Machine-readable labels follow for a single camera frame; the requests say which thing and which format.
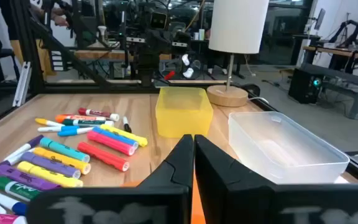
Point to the small black marker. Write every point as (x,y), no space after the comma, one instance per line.
(127,127)

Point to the black background robot arm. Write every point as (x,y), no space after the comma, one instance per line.
(346,29)

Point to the white marker light blue cap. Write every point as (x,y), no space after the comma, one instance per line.
(68,132)

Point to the white marker yellow cap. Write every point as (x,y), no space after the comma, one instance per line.
(43,121)

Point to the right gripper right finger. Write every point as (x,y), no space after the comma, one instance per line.
(259,205)

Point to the clear plastic bin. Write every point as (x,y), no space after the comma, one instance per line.
(291,149)

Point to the wooden workbench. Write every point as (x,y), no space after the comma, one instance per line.
(104,55)

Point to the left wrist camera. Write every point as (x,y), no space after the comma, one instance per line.
(158,21)

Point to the person's hand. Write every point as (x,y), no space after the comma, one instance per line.
(61,21)

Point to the grey desk wooden top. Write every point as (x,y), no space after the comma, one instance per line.
(328,73)

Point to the green Expo marker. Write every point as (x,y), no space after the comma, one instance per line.
(14,188)

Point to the white marker dark blue cap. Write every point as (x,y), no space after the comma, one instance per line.
(6,201)

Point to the monitor on arm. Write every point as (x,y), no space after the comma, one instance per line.
(319,18)

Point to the red Expo marker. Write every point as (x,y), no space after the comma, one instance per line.
(98,113)

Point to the yellow plastic bin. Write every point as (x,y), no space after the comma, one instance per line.
(182,115)

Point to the person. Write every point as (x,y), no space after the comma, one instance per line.
(49,62)

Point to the red highlighter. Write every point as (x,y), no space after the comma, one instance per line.
(102,155)

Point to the orange Expo marker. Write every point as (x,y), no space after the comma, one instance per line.
(61,118)

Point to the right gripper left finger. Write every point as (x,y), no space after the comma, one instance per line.
(110,205)

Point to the silver aluminium bar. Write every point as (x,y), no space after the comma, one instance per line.
(22,84)

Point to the dark teal Expo marker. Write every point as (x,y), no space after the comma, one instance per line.
(82,122)

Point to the white shade wooden base lamp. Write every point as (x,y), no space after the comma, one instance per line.
(238,25)

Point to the black computer tower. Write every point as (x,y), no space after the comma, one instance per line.
(303,87)

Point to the thin white marker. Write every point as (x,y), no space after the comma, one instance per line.
(51,128)

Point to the blue highlighter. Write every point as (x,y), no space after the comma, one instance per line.
(113,137)

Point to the pink highlighter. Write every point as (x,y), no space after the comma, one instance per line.
(110,143)

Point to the black table clamp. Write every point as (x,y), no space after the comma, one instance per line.
(253,90)

